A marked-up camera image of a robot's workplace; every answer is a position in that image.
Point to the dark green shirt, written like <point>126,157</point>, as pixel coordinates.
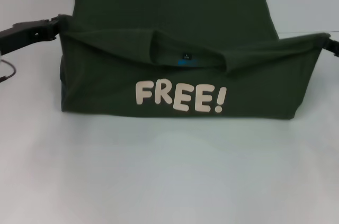
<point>185,75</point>

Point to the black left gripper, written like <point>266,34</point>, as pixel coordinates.
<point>23,34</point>

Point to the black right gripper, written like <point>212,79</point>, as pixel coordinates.
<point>334,46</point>

